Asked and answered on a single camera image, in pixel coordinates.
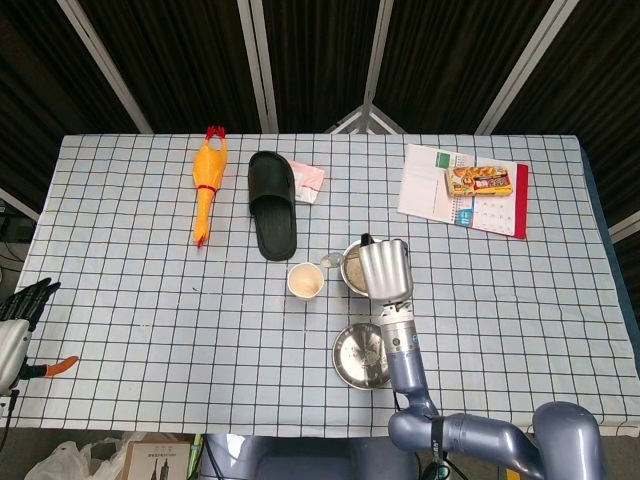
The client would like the white plastic bag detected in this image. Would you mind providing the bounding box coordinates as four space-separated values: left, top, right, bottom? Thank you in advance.
24 437 134 480

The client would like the brown cardboard box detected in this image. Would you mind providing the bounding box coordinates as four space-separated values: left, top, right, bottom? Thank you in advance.
121 440 194 480

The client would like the metal spoon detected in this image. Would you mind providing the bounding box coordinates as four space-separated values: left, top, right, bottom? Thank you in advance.
320 252 361 269

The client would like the yellow curry box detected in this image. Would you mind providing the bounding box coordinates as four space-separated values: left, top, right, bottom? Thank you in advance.
444 165 515 198

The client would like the steel bowl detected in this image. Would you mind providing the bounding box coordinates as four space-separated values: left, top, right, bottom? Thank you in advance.
340 239 374 300
332 322 394 390

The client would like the black folding screen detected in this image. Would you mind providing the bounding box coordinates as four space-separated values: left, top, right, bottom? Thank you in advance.
0 0 640 251

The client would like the pink white plastic packet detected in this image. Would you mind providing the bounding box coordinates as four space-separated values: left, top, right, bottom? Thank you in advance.
289 160 326 205

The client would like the blue checked tablecloth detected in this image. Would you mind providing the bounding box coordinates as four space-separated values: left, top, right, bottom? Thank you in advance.
0 132 640 441

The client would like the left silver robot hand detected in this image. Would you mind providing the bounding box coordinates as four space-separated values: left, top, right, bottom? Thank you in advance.
0 277 80 396

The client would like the white red desk calendar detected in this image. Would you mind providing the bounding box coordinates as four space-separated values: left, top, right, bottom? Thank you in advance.
397 143 530 240

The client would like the yellow rubber chicken toy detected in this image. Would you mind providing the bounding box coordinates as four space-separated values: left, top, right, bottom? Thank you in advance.
192 125 231 250

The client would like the white metal screen foot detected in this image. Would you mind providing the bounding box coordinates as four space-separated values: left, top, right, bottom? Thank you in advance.
324 102 407 135

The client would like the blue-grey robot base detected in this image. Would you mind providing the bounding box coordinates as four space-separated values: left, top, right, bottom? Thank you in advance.
199 433 417 480

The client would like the black rubber slipper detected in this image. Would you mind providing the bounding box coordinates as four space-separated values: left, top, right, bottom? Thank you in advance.
247 150 299 261

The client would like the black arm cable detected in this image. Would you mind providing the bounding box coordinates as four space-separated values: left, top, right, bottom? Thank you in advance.
0 392 14 451

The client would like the black equipment box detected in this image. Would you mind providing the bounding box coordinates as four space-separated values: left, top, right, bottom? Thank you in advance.
0 199 37 247

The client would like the white paper cup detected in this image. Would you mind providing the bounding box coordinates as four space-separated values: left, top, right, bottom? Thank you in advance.
286 262 326 304

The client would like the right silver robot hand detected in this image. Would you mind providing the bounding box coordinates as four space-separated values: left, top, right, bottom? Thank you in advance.
357 232 415 304

